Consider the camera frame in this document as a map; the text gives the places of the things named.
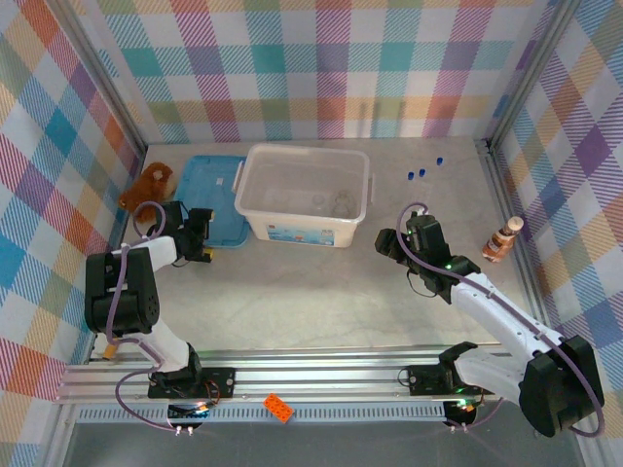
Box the blue plastic box lid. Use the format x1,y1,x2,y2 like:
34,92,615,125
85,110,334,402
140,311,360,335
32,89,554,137
173,154,252,249

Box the round glass flask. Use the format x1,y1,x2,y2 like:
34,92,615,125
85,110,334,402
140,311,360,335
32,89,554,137
333,189,354,218

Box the clear plastic storage box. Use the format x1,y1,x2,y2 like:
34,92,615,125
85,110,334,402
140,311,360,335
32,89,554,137
233,143,375,249

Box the brown teddy bear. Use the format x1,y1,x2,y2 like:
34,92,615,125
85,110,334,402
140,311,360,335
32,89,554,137
119,162,177,218

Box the brown bottle with beige cap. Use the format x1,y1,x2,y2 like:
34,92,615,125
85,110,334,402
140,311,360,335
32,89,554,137
481,216,525,263

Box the small black circuit board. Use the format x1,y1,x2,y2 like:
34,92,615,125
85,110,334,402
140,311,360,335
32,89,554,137
166,401,213,429
442,398,481,429

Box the orange toy brick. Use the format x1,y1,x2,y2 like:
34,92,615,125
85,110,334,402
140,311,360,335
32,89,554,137
263,392,296,423

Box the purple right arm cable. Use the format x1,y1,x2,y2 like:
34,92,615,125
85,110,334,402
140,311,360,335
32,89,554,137
396,202,608,437

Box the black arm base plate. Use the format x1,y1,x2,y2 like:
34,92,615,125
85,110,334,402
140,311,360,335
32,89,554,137
147,367,238,401
405,364,497,396

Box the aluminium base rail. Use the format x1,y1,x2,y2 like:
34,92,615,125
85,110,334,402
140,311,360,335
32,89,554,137
52,345,593,406

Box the grey slotted cable duct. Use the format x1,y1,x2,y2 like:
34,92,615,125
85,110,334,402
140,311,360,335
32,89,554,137
75,406,452,424

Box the aluminium frame post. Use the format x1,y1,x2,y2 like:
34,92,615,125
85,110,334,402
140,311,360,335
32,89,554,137
46,0,150,166
479,0,585,152

